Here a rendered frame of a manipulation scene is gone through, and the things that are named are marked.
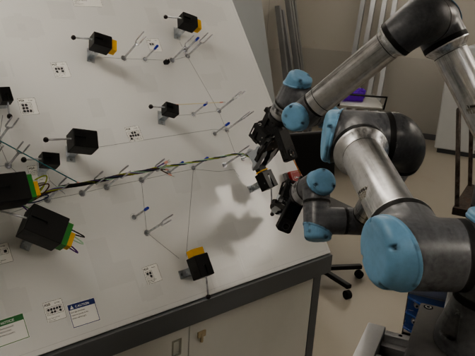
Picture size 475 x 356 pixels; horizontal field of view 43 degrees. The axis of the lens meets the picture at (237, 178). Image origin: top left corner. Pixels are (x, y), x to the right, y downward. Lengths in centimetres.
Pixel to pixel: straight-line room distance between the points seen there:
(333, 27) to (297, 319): 712
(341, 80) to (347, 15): 740
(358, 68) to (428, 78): 723
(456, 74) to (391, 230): 75
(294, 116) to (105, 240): 60
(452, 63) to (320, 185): 45
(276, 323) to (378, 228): 119
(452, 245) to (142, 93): 120
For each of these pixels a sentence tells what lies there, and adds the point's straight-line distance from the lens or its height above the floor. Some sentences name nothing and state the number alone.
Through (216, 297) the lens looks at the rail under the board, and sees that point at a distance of 177.
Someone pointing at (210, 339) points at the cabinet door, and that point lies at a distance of 189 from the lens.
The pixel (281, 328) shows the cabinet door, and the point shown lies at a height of 62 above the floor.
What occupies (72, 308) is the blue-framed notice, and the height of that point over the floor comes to 94.
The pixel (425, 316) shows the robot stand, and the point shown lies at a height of 116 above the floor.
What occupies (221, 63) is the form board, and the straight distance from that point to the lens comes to 215.
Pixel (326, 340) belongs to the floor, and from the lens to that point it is 332.
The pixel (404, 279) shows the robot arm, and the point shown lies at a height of 131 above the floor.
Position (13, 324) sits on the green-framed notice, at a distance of 151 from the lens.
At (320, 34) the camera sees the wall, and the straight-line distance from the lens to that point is 903.
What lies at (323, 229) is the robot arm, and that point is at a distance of 162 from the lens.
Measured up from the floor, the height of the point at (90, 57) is 150.
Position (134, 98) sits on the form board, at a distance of 187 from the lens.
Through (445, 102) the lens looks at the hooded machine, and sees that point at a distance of 796.
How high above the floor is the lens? 168
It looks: 16 degrees down
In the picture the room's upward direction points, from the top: 4 degrees clockwise
